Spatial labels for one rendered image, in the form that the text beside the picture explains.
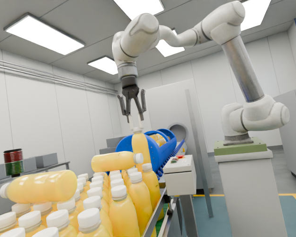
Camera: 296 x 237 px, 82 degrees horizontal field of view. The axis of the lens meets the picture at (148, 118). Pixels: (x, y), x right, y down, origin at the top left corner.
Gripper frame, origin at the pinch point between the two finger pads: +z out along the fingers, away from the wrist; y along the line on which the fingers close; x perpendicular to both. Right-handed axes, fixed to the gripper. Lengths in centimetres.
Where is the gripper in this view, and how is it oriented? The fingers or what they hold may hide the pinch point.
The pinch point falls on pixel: (136, 122)
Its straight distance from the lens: 77.5
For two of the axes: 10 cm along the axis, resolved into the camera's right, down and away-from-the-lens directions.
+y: -9.4, 1.8, 2.7
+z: 1.7, 9.8, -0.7
